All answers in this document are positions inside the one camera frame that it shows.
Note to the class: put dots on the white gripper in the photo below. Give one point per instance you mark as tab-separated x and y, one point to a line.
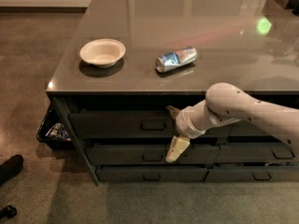
184	122

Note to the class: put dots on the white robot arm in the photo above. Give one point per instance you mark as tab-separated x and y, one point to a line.
225	104

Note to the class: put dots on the grey drawer cabinet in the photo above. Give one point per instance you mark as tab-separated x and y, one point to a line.
252	44

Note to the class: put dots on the crushed blue silver can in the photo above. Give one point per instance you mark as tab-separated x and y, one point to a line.
176	59

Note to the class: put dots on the white paper bowl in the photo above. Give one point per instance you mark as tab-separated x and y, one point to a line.
103	53

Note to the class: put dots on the black bin with trash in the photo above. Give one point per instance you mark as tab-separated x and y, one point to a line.
53	133

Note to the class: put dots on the black shoe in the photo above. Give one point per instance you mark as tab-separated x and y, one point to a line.
10	168

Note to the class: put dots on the small black floor object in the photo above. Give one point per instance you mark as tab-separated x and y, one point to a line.
8	211

